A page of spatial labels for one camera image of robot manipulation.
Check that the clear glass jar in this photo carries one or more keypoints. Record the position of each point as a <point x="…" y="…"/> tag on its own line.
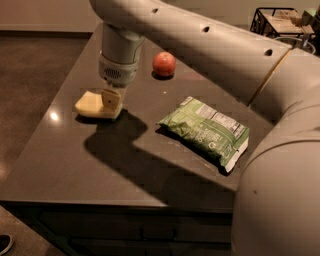
<point x="302" y="44"/>

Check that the red apple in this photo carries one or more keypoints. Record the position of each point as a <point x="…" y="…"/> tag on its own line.
<point x="164" y="64"/>

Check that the green chip bag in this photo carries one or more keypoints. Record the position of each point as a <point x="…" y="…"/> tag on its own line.
<point x="212" y="132"/>

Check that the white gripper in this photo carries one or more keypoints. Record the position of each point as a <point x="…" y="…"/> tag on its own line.
<point x="119" y="72"/>

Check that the black wire basket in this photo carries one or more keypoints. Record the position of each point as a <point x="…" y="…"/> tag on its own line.
<point x="280" y="22"/>

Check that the black shoe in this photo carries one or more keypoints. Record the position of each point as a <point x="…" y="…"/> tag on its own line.
<point x="6" y="243"/>

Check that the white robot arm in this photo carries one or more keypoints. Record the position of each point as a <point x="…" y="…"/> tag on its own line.
<point x="277" y="203"/>

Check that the dark cabinet drawer handle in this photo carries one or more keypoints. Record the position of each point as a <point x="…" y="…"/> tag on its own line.
<point x="158" y="234"/>

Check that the yellow sponge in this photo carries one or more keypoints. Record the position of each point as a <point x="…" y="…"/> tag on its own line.
<point x="90" y="105"/>

